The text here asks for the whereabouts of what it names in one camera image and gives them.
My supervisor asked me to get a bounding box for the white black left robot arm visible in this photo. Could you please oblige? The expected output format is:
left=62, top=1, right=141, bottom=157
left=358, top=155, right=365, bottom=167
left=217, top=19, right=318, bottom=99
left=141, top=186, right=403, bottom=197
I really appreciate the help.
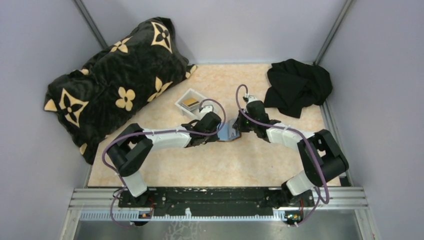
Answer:
left=102, top=112, right=224, bottom=207

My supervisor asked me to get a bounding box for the aluminium frame rail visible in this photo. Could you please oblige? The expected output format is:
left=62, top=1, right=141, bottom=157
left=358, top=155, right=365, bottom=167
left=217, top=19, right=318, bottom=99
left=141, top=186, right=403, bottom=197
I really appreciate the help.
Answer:
left=69, top=187, right=369, bottom=223

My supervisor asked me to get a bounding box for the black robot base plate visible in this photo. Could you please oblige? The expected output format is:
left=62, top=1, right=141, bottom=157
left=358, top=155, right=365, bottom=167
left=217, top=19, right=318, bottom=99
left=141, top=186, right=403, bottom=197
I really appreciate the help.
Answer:
left=118, top=187, right=315, bottom=217

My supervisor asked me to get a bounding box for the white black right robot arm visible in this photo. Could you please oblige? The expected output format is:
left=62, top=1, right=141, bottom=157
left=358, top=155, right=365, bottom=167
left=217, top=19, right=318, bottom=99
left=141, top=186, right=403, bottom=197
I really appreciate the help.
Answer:
left=233, top=97, right=349, bottom=206

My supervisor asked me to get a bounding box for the black crumpled cloth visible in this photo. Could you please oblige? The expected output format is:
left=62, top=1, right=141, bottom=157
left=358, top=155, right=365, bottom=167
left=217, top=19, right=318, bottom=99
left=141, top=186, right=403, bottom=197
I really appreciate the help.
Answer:
left=263, top=59, right=333, bottom=119

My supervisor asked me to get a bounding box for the black floral plush blanket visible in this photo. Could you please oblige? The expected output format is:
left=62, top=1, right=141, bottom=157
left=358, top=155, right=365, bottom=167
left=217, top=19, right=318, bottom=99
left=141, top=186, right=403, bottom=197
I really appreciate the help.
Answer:
left=44, top=17, right=197, bottom=165

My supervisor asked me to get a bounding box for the brown leather card holder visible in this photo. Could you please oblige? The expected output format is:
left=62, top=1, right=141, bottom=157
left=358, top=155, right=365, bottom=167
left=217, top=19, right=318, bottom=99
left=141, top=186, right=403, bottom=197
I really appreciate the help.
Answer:
left=217, top=118, right=242, bottom=142

